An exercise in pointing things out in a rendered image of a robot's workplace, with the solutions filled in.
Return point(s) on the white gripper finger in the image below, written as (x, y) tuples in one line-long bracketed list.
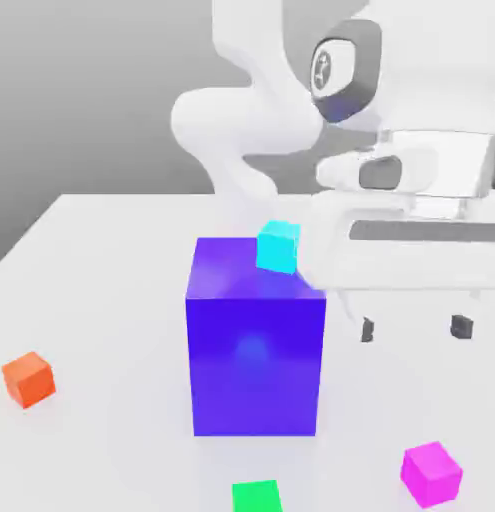
[(367, 330), (461, 327)]

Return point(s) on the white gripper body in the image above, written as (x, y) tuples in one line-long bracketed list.
[(391, 264)]

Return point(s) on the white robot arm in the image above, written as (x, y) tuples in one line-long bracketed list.
[(247, 120)]

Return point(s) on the small cyan cube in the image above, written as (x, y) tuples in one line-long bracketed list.
[(276, 250)]

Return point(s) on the small magenta cube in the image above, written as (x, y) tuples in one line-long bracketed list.
[(431, 474)]

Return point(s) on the small green cube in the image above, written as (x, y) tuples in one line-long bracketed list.
[(257, 498)]

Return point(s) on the small orange cube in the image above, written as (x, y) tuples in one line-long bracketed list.
[(29, 380)]

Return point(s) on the large blue box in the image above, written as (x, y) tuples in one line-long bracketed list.
[(255, 368)]

